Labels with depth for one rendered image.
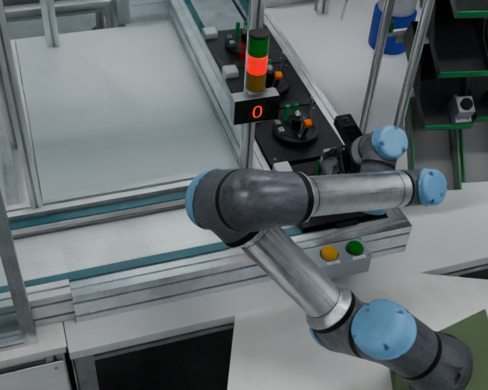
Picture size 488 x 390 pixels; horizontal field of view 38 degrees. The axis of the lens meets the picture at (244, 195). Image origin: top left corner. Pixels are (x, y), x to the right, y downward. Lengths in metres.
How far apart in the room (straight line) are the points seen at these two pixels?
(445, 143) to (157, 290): 0.88
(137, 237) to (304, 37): 1.24
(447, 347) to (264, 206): 0.52
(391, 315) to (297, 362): 0.37
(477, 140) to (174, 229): 0.87
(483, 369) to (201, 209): 0.66
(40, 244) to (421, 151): 1.04
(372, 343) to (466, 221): 0.80
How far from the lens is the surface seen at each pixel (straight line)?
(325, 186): 1.31
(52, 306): 1.77
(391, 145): 1.59
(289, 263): 1.42
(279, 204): 1.24
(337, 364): 1.76
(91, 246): 1.89
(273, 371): 1.72
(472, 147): 2.10
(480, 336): 1.60
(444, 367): 1.54
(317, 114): 2.24
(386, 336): 1.43
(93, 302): 1.76
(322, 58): 2.71
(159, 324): 1.79
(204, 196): 1.32
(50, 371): 1.85
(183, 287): 1.79
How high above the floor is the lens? 2.30
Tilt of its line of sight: 44 degrees down
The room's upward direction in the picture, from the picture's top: 4 degrees clockwise
